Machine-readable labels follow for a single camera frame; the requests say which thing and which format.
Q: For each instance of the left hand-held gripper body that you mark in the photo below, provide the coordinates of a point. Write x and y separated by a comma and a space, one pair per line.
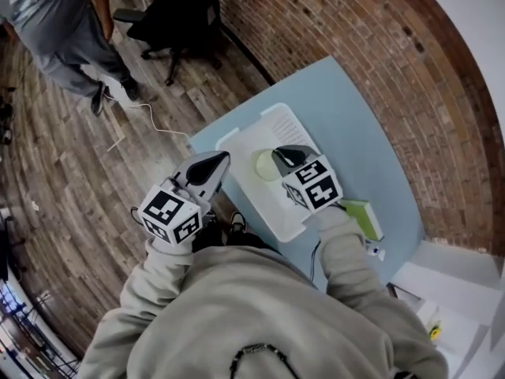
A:
169, 215

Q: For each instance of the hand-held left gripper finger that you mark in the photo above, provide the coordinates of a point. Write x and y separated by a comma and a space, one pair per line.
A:
183, 172
219, 180

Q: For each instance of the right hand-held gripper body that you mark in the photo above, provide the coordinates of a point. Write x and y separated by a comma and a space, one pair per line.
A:
319, 192

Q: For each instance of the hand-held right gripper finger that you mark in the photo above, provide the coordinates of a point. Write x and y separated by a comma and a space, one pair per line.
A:
309, 154
279, 166

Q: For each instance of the clear glass cup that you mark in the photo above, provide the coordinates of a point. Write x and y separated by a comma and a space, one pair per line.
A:
264, 166

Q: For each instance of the white perforated plastic basket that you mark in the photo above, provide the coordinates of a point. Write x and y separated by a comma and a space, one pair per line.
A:
252, 200

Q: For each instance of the person's right forearm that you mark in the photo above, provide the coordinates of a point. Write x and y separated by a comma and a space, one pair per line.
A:
341, 243

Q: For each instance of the person's left forearm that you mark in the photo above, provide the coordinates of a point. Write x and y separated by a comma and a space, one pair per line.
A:
165, 263

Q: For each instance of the green white carton box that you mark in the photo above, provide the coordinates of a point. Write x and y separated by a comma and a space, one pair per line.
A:
361, 215

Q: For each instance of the person's right shoe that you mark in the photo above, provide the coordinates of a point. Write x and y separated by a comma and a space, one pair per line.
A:
238, 221

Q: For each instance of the person's black trousers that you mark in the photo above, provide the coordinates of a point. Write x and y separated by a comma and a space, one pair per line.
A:
213, 237

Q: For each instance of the white plastic bottle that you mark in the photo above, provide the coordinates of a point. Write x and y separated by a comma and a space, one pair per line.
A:
375, 250

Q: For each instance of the person's beige hoodie torso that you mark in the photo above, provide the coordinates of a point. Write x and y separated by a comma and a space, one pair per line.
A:
256, 310

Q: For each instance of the black office chair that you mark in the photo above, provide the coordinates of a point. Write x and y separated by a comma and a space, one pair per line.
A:
185, 18

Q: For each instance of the yellow sunflower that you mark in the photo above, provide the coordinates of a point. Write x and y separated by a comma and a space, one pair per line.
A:
435, 330

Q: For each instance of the black metal rack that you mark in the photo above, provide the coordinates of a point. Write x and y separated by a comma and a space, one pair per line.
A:
23, 330

